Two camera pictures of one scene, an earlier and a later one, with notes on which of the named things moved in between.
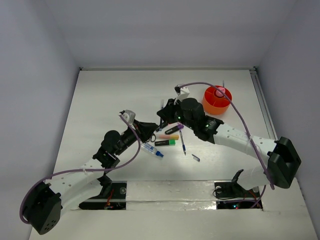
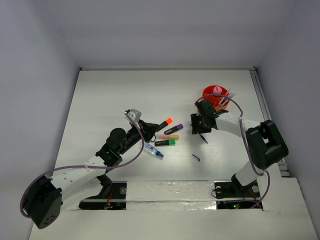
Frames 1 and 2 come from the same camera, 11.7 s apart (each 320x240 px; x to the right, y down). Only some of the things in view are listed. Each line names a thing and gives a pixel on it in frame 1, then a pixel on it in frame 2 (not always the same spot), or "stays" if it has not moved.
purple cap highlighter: x=175 y=128 stays
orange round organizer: x=213 y=104 stays
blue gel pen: x=162 y=104 -> x=223 y=101
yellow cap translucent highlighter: x=167 y=137 stays
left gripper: x=141 y=128 stays
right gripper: x=167 y=112 -> x=195 y=117
